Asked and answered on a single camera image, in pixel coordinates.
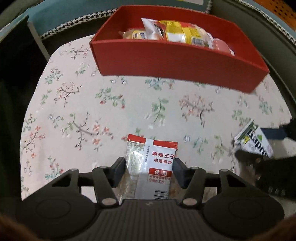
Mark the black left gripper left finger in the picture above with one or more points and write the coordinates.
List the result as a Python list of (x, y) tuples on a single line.
[(105, 179)]

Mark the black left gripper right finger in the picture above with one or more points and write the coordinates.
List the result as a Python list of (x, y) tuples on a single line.
[(192, 180)]

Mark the red white spicy strip packet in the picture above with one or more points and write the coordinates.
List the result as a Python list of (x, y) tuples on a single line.
[(149, 167)]

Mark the Kaprons wafer packet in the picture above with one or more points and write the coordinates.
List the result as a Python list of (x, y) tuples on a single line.
[(252, 139)]

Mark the pink sausage packet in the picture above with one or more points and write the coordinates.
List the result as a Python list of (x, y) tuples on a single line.
[(219, 45)]

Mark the yellow biscuit packet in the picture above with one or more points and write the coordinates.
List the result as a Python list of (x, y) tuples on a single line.
[(138, 34)]

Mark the red yellow Trolli packet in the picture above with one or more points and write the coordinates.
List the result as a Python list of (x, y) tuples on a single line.
[(181, 32)]

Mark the white noodle snack packet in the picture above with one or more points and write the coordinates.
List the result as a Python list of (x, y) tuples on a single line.
[(155, 30)]

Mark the floral tablecloth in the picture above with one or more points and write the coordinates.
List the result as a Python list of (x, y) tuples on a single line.
[(78, 118)]

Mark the green sofa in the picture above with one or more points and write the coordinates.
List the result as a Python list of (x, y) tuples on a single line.
[(270, 35)]

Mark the red cardboard box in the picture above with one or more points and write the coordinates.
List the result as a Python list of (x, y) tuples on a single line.
[(243, 70)]

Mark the dark side table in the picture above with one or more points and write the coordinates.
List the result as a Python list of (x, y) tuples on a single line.
[(22, 63)]

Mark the orange plastic basket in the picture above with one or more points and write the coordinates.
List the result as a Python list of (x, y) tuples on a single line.
[(285, 10)]

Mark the teal lion sofa cover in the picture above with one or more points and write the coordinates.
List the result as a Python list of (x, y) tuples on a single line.
[(52, 17)]

